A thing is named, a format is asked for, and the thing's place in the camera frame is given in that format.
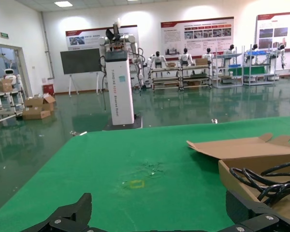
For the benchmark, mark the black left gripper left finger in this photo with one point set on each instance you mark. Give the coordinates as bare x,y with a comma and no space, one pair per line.
83,207

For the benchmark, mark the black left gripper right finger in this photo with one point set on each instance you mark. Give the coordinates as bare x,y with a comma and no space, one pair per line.
239,210

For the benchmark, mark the white tower robot arm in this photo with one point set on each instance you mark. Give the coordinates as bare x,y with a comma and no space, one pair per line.
137,62
102,43

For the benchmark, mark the black tower robot base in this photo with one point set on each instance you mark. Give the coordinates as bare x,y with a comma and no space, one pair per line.
137,122

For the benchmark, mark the open brown cardboard box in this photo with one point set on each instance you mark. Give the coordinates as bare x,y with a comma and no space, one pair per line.
232,149

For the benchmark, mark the flat cardboard floor box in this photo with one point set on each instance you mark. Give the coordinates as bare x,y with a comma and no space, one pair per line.
36,114

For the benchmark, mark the open cardboard floor box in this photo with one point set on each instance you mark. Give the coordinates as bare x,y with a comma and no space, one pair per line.
44,102

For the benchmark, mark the cardboard box on rack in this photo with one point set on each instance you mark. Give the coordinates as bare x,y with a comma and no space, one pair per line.
6,85

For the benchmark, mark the large cardboard bench box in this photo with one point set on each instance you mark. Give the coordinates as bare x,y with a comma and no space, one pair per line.
201,62

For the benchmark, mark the small cardboard bench box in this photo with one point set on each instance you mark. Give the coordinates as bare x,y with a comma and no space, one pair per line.
170,64

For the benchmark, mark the green table cloth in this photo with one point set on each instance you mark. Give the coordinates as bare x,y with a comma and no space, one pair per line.
111,157

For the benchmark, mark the white tower robot body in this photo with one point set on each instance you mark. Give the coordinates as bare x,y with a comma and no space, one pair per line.
119,91

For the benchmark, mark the white pipe rack table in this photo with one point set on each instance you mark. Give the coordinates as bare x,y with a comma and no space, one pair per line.
9,96

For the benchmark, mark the white shelf rack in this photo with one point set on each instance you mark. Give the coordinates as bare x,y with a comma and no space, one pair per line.
228,72

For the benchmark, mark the shelf rack with green panel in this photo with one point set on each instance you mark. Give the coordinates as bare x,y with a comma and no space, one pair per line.
256,70

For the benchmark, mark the blue plastic bin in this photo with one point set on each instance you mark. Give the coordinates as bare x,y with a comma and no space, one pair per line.
256,51
234,65

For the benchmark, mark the black screen on stand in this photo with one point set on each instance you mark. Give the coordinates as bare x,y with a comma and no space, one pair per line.
79,61

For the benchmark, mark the small white humanoid robot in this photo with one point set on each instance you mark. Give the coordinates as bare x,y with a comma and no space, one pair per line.
9,77

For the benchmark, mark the white black humanoid robot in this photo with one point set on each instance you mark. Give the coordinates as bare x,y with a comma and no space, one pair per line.
208,56
279,53
252,52
185,58
157,60
229,51

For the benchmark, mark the glass doorway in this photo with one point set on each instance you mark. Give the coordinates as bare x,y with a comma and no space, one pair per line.
0,60

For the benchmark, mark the green exit sign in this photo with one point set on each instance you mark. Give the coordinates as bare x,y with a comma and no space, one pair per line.
4,35

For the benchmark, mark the pipe frame workbench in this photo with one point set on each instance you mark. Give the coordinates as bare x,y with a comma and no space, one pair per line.
165,77
195,76

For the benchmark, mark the white wall pipe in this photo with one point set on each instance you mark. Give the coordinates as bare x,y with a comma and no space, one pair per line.
48,48

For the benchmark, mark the red white wall poster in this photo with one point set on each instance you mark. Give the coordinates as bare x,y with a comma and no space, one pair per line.
275,29
195,31
87,38

